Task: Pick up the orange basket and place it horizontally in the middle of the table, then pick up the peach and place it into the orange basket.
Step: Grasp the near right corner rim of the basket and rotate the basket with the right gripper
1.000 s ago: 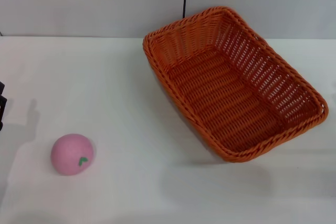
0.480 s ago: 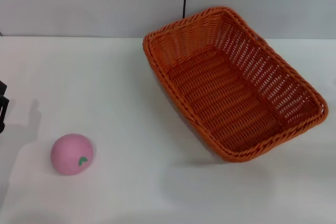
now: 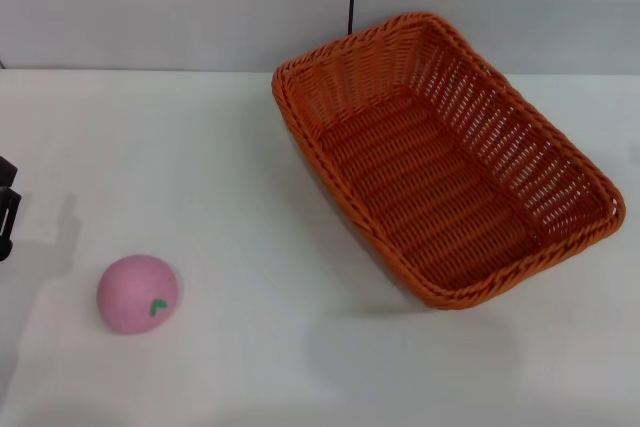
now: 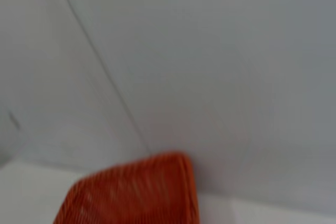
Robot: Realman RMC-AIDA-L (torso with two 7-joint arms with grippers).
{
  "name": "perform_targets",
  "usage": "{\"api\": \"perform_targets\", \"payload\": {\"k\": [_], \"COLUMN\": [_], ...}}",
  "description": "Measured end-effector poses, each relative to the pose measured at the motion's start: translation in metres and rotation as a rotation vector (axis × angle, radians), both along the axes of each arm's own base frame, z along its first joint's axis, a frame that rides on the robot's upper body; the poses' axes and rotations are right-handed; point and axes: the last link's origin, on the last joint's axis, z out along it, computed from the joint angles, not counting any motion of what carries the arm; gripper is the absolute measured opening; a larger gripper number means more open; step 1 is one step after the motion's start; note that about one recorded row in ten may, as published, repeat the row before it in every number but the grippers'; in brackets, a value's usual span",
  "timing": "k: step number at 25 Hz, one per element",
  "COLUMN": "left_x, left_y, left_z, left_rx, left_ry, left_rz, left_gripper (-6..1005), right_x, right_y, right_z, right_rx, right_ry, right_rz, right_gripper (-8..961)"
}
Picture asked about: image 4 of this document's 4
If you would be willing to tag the orange woven wicker basket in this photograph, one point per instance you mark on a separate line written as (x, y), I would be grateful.
(136, 192)

